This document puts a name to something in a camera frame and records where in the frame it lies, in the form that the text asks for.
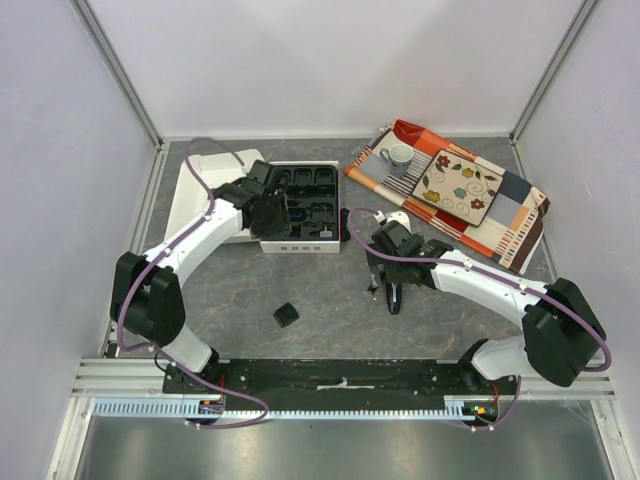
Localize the black silver hair clipper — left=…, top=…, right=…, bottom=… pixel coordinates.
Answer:
left=385, top=281, right=403, bottom=315

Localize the white clipper kit box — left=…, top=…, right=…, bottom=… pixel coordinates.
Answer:
left=164, top=149, right=341, bottom=254

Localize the black comb guard attachment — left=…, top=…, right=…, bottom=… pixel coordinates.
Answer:
left=273, top=302, right=300, bottom=328

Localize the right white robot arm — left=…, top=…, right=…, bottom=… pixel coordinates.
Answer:
left=367, top=220, right=606, bottom=394

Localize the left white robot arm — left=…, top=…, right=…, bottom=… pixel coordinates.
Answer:
left=110, top=161, right=290, bottom=393

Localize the white blue mug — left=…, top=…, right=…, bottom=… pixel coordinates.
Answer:
left=379, top=144, right=414, bottom=177

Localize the floral square plate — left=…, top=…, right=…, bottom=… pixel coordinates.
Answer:
left=412, top=150, right=503, bottom=227

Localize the patterned colourful cloth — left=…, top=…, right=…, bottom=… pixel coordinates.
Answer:
left=344, top=119, right=550, bottom=274

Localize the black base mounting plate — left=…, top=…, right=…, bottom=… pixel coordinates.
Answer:
left=162, top=357, right=521, bottom=409

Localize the slotted grey cable duct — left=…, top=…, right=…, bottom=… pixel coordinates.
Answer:
left=93, top=398, right=492, bottom=421

